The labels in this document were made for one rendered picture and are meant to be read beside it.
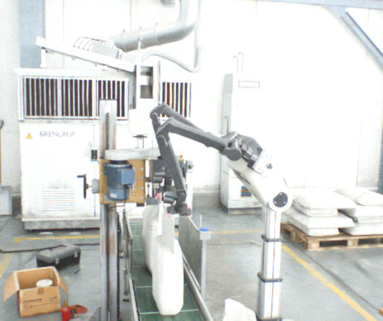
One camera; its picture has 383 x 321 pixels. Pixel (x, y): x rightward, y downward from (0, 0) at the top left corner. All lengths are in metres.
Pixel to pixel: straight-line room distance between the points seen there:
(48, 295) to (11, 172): 3.71
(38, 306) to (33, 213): 2.33
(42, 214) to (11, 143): 1.63
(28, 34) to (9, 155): 1.85
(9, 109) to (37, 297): 3.94
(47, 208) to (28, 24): 2.57
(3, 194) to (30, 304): 3.47
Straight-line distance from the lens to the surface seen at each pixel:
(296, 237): 5.96
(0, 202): 7.27
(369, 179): 8.72
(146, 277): 3.69
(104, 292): 3.56
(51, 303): 4.05
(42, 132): 5.98
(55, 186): 6.06
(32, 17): 6.91
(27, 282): 4.40
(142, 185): 3.27
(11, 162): 7.42
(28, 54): 6.86
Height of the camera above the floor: 1.78
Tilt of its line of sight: 8 degrees down
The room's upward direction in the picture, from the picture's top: 1 degrees clockwise
